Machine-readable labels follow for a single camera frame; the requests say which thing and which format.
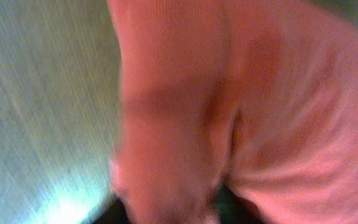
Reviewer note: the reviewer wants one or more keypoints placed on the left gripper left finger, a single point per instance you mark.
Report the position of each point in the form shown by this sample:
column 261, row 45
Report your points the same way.
column 111, row 211

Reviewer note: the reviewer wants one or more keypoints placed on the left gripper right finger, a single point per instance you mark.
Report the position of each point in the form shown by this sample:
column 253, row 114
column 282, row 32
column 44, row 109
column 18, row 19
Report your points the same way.
column 231, row 210

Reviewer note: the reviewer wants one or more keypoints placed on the orange red printed t-shirt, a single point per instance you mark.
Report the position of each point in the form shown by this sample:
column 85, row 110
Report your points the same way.
column 260, row 96

